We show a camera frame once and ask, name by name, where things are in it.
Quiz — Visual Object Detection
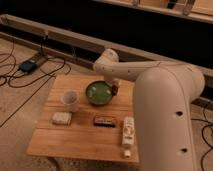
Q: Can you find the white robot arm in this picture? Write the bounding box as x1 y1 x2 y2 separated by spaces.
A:
93 49 205 171

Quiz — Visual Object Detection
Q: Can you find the translucent plastic cup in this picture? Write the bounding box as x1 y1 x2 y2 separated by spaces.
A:
61 91 79 112

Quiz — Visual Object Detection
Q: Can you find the wooden table board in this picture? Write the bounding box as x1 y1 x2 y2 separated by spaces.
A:
27 75 133 162

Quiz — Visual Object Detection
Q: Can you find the black cable right side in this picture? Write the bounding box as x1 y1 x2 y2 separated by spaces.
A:
191 99 213 171

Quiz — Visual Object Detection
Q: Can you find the small dark red box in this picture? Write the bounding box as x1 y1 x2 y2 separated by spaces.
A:
93 116 117 127

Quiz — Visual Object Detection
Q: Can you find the black floor cable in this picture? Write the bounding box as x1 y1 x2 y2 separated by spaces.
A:
0 33 72 129

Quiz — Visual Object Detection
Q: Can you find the white plastic bottle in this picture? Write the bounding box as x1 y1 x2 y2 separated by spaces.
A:
122 117 135 158

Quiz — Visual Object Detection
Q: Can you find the beige sponge block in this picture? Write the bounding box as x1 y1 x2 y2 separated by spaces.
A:
52 112 72 125

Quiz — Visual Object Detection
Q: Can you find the black power adapter box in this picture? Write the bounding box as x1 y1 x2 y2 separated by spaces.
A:
19 61 37 73

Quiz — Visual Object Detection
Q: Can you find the green ceramic bowl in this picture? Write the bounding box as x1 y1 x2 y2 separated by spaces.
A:
85 80 113 106

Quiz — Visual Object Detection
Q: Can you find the long wooden beam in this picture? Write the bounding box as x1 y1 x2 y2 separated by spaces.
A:
0 14 213 89

